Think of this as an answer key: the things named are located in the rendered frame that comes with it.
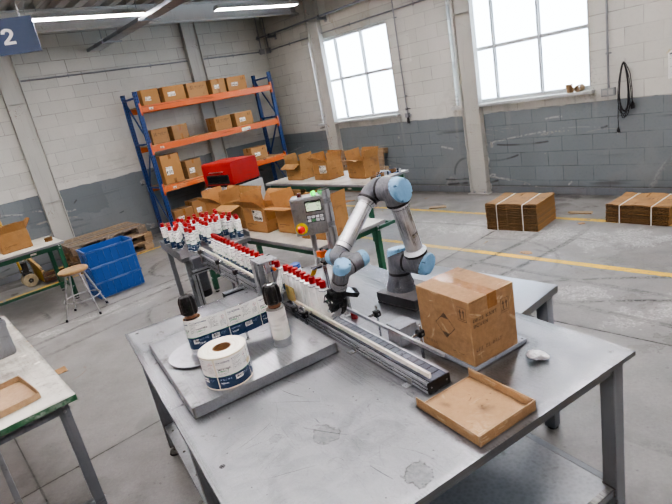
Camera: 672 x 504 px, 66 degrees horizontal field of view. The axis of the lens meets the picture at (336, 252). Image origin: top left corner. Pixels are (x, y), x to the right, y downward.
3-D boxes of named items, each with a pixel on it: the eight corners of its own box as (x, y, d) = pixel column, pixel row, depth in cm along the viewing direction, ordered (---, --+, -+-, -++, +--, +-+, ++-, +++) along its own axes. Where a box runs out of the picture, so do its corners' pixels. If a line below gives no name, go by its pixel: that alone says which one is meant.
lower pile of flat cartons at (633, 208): (604, 222, 573) (603, 203, 567) (625, 208, 603) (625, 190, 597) (669, 227, 523) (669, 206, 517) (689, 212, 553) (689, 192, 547)
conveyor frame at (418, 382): (255, 291, 326) (253, 284, 325) (270, 285, 331) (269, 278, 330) (429, 395, 188) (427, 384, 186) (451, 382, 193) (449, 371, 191)
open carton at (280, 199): (265, 236, 477) (256, 197, 466) (307, 219, 510) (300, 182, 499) (295, 240, 445) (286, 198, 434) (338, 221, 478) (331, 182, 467)
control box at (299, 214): (299, 232, 265) (291, 196, 259) (331, 226, 263) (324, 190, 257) (296, 237, 255) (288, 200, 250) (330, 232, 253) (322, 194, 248)
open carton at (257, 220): (238, 233, 506) (229, 197, 495) (273, 220, 535) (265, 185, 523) (261, 236, 478) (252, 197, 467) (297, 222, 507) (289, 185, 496)
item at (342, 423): (125, 337, 299) (124, 334, 299) (340, 257, 367) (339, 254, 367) (277, 605, 123) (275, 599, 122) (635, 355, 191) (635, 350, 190)
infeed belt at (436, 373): (256, 289, 327) (255, 283, 325) (268, 285, 330) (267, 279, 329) (431, 391, 188) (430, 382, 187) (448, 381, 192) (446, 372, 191)
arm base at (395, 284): (381, 288, 276) (379, 271, 274) (403, 281, 283) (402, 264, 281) (398, 295, 263) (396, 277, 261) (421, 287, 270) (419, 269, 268)
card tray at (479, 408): (417, 406, 183) (415, 397, 182) (469, 376, 195) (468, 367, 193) (480, 447, 158) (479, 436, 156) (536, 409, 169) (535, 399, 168)
